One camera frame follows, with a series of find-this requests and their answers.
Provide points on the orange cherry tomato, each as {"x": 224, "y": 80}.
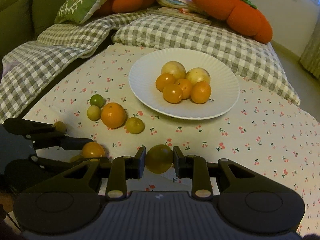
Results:
{"x": 172, "y": 93}
{"x": 186, "y": 87}
{"x": 93, "y": 150}
{"x": 163, "y": 80}

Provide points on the large orange mandarin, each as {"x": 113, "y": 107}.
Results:
{"x": 113, "y": 115}

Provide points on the white fluted plate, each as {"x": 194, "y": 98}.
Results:
{"x": 224, "y": 85}

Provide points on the green sofa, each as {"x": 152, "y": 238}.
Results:
{"x": 25, "y": 20}

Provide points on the beige curtain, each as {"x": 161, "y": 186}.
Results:
{"x": 310, "y": 56}

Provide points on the large yellow passion fruit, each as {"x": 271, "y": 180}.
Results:
{"x": 174, "y": 68}

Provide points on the olive green tomato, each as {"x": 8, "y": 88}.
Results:
{"x": 159, "y": 159}

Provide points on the red tomato plush cushion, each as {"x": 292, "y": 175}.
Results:
{"x": 241, "y": 16}

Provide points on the small orange mandarin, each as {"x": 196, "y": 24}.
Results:
{"x": 200, "y": 92}

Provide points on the small green fruit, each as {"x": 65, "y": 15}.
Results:
{"x": 97, "y": 100}

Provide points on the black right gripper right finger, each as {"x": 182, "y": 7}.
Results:
{"x": 195, "y": 168}

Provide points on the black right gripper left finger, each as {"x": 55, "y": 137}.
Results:
{"x": 122, "y": 169}

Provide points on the grey gingham pillow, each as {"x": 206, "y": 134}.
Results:
{"x": 244, "y": 56}

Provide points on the green embroidered pillow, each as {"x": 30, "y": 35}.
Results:
{"x": 77, "y": 11}

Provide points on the grey gingham blanket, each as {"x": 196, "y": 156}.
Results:
{"x": 32, "y": 66}

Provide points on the small yellow-green fruit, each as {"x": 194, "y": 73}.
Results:
{"x": 94, "y": 113}

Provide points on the small olive fruit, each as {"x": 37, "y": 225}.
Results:
{"x": 60, "y": 127}

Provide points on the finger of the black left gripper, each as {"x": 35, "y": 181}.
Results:
{"x": 23, "y": 127}
{"x": 63, "y": 141}

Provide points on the cherry print bedsheet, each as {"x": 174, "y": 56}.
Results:
{"x": 262, "y": 132}

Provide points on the stack of books and papers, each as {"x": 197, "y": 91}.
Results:
{"x": 183, "y": 9}

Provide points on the yellow-green tomato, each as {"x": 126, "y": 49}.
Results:
{"x": 134, "y": 125}

